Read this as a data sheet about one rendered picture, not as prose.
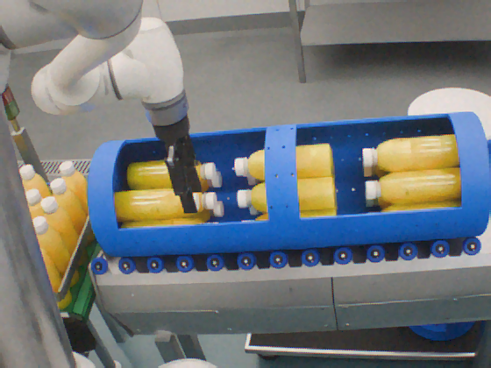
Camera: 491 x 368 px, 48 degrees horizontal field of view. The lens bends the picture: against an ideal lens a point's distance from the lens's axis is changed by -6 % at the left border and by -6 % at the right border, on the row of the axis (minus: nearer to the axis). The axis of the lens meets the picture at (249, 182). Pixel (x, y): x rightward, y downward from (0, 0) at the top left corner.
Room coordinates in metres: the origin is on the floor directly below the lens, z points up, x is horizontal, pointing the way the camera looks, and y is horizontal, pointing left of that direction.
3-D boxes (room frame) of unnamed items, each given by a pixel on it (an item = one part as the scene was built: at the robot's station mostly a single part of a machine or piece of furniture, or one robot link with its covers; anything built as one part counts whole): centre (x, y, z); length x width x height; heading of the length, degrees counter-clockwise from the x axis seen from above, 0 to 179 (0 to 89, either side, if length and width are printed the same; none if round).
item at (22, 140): (1.57, 0.68, 0.55); 0.04 x 0.04 x 1.10; 78
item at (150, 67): (1.02, 0.15, 1.48); 0.13 x 0.11 x 0.16; 91
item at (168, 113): (1.02, 0.13, 1.38); 0.09 x 0.09 x 0.06
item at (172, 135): (1.02, 0.13, 1.30); 0.08 x 0.07 x 0.09; 168
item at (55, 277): (1.01, 0.54, 1.00); 0.07 x 0.07 x 0.20
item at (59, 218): (1.15, 0.51, 1.00); 0.07 x 0.07 x 0.20
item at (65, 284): (1.16, 0.46, 0.96); 0.40 x 0.01 x 0.03; 168
